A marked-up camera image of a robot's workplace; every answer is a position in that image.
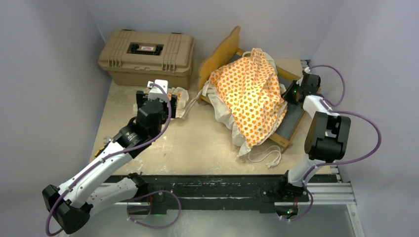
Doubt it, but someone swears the orange patterned white blanket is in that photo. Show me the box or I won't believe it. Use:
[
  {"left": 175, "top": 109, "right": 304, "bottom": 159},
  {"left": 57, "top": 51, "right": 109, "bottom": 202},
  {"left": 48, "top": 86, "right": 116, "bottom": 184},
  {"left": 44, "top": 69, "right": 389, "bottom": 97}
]
[{"left": 183, "top": 48, "right": 289, "bottom": 169}]

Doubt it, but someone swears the wooden pet bed frame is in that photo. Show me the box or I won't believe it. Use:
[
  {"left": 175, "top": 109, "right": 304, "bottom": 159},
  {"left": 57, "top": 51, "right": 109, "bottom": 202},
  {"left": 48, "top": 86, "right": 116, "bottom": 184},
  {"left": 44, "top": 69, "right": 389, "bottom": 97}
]
[{"left": 197, "top": 26, "right": 307, "bottom": 152}]

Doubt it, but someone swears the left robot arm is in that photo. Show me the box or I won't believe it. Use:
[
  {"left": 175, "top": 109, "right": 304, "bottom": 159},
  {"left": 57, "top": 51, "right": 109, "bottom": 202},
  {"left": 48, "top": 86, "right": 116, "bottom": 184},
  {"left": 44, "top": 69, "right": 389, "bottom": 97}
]
[{"left": 42, "top": 88, "right": 173, "bottom": 237}]

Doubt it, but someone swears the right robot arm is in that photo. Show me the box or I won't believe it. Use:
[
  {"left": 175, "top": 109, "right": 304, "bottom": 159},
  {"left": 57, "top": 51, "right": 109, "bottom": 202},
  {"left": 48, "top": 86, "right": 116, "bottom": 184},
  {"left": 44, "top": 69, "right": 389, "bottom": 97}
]
[{"left": 277, "top": 72, "right": 351, "bottom": 201}]

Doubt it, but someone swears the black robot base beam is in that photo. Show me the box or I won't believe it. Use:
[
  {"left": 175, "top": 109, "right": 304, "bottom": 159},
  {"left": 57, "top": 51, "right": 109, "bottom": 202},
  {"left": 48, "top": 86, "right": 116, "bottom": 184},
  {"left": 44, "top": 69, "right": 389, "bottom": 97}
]
[{"left": 108, "top": 174, "right": 310, "bottom": 215}]

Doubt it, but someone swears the small orange patterned pillow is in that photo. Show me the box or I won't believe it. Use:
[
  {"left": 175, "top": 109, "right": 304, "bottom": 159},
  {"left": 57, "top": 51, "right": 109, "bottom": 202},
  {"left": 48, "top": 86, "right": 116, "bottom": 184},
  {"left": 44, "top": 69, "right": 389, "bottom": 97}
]
[{"left": 133, "top": 87, "right": 189, "bottom": 119}]

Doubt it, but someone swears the silver open-end wrench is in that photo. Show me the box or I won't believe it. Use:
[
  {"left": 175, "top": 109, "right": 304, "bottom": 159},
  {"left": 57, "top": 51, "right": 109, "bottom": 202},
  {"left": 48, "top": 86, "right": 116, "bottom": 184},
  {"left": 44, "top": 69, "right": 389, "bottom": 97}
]
[{"left": 103, "top": 136, "right": 114, "bottom": 144}]

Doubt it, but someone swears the tan plastic tool case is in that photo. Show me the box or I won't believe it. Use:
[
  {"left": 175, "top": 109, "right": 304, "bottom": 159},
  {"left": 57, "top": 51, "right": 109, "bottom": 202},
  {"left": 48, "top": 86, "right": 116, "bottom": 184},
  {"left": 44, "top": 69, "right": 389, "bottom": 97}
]
[{"left": 98, "top": 30, "right": 196, "bottom": 89}]

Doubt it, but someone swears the yellow black screwdriver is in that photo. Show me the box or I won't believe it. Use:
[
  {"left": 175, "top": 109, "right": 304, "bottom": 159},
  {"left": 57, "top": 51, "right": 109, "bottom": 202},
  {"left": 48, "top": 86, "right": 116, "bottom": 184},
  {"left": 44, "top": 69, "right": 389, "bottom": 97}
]
[{"left": 94, "top": 147, "right": 104, "bottom": 158}]

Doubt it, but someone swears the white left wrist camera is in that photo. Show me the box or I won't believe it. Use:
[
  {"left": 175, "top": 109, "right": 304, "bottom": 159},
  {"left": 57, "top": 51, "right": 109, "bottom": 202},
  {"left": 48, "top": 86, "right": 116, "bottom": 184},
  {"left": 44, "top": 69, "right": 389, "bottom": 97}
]
[{"left": 147, "top": 79, "right": 168, "bottom": 101}]

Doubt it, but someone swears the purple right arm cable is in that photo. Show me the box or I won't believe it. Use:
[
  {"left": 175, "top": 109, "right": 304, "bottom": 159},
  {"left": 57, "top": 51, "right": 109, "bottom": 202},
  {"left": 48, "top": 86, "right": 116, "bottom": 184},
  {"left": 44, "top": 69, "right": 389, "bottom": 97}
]
[{"left": 280, "top": 64, "right": 382, "bottom": 222}]

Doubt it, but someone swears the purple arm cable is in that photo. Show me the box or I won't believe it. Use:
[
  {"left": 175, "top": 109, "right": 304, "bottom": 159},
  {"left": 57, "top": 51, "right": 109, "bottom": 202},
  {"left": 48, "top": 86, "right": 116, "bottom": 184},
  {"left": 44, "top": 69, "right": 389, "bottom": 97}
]
[
  {"left": 45, "top": 83, "right": 182, "bottom": 237},
  {"left": 280, "top": 64, "right": 382, "bottom": 222}
]

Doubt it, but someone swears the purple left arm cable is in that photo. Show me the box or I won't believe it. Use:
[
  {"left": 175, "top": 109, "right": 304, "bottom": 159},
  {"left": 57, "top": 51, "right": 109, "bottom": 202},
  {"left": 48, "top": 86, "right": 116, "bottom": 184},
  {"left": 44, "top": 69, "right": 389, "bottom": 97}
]
[{"left": 45, "top": 83, "right": 182, "bottom": 237}]

